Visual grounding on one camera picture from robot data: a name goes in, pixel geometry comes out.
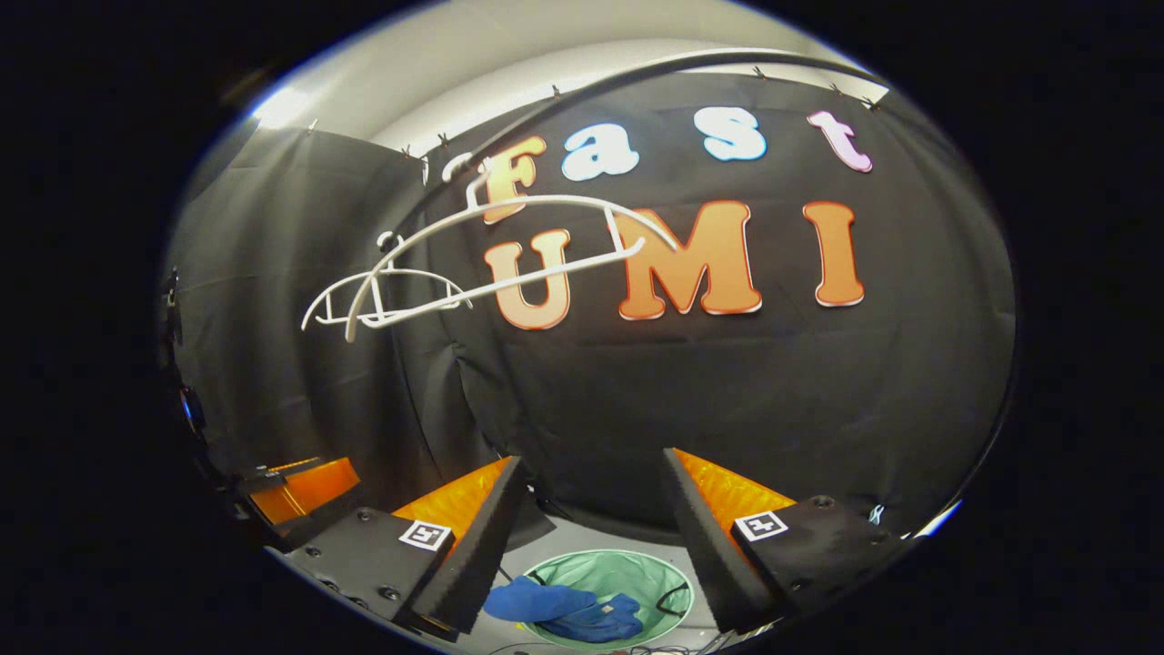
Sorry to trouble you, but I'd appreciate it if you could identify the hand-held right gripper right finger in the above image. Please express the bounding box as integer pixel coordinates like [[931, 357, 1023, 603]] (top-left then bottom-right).
[[662, 448, 910, 635]]

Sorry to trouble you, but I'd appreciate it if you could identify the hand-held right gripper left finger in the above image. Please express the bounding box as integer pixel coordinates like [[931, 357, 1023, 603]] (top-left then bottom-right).
[[286, 455, 527, 638]]

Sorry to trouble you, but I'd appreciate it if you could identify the blue corduroy jacket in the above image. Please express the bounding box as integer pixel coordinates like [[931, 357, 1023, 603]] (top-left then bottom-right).
[[482, 575, 645, 644]]

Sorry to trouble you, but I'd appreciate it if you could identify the green laundry hamper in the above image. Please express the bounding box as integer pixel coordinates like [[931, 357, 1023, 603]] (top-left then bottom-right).
[[520, 549, 697, 651]]

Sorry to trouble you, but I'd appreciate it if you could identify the white clothes hanger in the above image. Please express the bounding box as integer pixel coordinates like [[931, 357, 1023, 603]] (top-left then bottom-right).
[[302, 232, 476, 330], [344, 153, 680, 345]]

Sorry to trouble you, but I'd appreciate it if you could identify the black clothes rack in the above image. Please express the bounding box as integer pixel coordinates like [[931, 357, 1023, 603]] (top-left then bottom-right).
[[423, 50, 897, 187]]

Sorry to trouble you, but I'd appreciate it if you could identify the black backdrop cloth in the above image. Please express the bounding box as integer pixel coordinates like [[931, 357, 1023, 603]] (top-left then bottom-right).
[[168, 68, 1018, 547]]

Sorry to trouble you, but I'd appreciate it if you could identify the row of small cloth clips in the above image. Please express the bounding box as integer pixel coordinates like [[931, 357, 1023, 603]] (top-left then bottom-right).
[[309, 65, 881, 169]]

